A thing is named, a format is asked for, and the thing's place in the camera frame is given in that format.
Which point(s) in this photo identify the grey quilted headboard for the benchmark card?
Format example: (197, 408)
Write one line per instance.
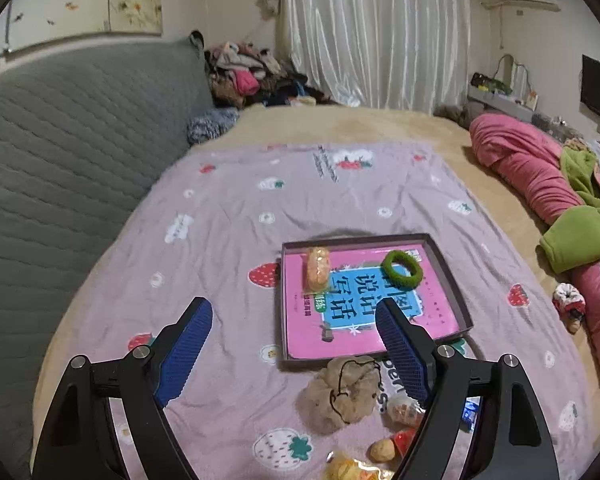
(55, 160)

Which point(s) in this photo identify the dark brown cloth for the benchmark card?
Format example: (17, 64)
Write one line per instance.
(455, 115)

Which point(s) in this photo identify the blue patterned cloth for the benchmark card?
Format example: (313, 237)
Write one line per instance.
(212, 125)

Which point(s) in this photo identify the pink strawberry printed blanket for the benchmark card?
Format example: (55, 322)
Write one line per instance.
(220, 210)

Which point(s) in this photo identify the white curtain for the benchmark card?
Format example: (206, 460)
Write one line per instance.
(380, 35)

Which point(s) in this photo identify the purple cardboard box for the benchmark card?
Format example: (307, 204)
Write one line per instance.
(355, 244)

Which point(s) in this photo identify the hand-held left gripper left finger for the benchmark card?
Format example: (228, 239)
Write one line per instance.
(190, 340)

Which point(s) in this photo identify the pink book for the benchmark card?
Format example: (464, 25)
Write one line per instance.
(350, 340)

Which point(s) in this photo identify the grey desk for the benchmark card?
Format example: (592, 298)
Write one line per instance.
(500, 105)

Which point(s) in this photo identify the green blanket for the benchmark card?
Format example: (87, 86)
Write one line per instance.
(575, 235)

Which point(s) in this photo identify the wall poster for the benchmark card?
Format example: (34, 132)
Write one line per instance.
(80, 0)

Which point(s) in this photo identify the pink quilt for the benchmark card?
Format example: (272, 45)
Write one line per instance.
(520, 155)

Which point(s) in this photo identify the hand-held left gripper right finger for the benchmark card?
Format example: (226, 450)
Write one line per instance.
(400, 345)

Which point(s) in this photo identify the brown round snack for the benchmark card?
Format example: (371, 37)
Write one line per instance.
(382, 451)

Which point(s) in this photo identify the black green bag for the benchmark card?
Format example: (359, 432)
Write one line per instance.
(487, 82)

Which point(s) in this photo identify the orange snack packet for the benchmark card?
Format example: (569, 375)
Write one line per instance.
(316, 270)

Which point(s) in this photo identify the white red toy egg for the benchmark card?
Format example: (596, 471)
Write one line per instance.
(404, 412)

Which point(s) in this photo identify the yellow snack packet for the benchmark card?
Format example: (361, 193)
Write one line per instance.
(350, 469)

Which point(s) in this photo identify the pile of clothes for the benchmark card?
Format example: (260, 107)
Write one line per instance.
(240, 80)

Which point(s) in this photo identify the white red scrunchie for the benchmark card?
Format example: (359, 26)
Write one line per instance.
(569, 300)

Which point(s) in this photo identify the beige scrunchie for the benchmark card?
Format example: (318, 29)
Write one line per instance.
(330, 395)

